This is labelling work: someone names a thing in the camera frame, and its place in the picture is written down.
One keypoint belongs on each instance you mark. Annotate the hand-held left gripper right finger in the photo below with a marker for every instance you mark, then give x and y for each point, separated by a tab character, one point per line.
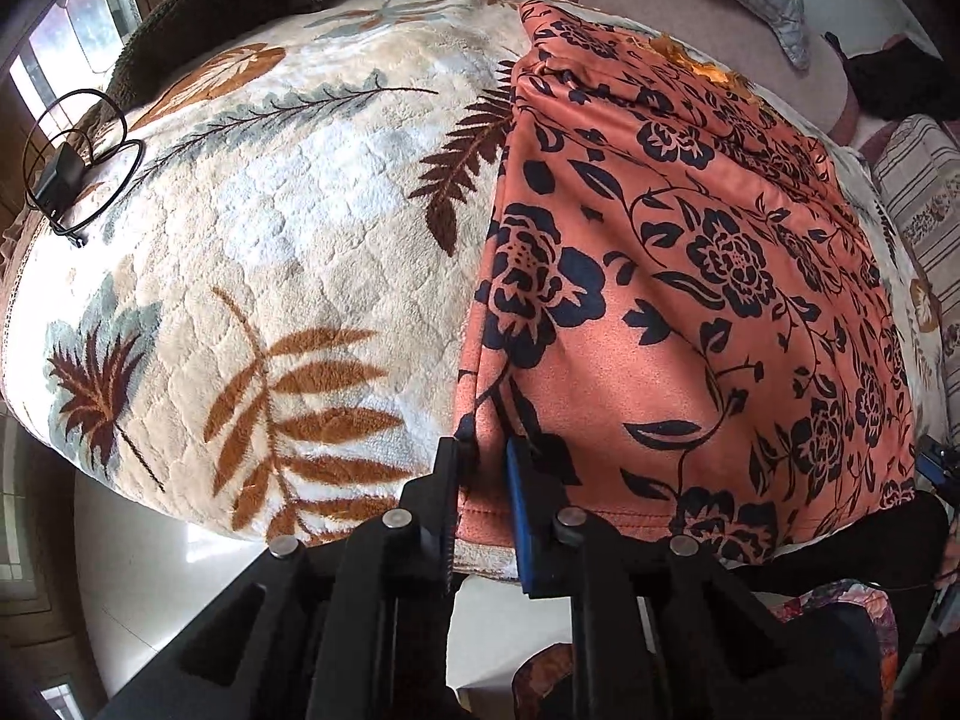
523	510

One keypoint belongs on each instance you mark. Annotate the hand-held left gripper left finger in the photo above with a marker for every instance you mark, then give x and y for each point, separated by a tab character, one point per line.
452	469

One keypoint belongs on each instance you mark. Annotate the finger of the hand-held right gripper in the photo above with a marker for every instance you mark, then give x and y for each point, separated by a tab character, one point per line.
937	461

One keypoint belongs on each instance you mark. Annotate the orange floral garment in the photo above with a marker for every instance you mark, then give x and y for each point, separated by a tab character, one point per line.
675	315

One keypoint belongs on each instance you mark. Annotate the striped floral cushion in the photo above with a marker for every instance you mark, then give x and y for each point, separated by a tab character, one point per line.
922	187

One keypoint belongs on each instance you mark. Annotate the leaf print fleece blanket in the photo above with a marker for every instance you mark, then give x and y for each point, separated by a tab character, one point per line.
300	240

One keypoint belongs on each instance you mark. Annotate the black garment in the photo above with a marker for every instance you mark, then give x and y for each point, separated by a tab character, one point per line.
892	79

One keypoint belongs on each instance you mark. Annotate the wooden glass door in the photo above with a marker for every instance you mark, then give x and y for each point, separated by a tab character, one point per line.
90	22

